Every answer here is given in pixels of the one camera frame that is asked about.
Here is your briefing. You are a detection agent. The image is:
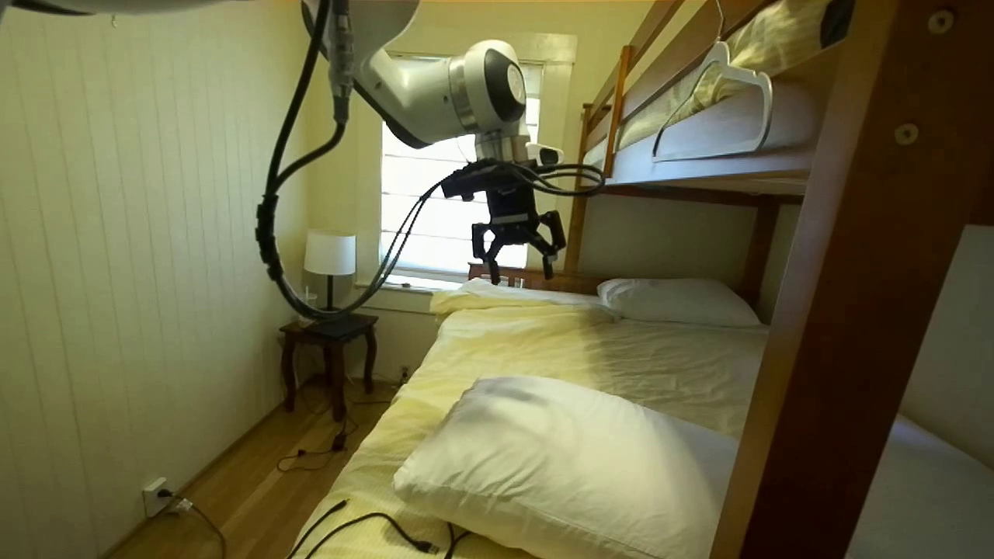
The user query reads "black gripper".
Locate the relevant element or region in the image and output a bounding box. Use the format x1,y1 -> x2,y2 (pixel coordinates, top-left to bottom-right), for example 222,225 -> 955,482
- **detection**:
472,185 -> 566,286

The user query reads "white pillow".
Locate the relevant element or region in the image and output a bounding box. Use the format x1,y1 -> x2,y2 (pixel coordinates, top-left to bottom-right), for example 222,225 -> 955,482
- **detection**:
596,279 -> 757,326
393,375 -> 735,559

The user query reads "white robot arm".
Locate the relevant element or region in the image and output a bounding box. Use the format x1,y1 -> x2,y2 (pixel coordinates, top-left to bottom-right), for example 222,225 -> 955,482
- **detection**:
255,0 -> 566,279

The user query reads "white table lamp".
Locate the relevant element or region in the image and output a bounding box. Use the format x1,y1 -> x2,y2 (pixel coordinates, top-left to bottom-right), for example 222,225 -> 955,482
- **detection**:
305,229 -> 354,317

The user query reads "dark wooden side table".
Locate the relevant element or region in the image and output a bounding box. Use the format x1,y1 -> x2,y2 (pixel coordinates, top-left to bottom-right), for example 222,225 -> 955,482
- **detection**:
279,315 -> 376,423

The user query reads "yellow bed blanket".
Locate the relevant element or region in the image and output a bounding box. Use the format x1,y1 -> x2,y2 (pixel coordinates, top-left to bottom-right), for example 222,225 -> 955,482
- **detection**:
291,289 -> 766,559

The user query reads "upper bunk mattress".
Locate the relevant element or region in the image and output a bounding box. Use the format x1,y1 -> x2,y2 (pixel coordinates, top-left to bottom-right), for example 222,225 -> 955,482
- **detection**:
612,82 -> 824,186

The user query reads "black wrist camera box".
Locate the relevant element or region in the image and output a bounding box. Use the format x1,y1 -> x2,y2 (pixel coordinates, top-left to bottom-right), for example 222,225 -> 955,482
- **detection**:
441,158 -> 544,200

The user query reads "black loose cable on bed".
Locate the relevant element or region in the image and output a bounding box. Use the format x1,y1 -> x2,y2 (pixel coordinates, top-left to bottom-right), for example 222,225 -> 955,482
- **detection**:
281,496 -> 476,559

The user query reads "wooden bunk bed frame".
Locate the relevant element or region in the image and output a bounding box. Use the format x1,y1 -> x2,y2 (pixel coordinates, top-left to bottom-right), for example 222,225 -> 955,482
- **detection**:
582,0 -> 994,559

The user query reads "white wall outlet plug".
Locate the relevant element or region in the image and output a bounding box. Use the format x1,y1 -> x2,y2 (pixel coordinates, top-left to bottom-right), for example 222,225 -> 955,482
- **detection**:
142,480 -> 191,515

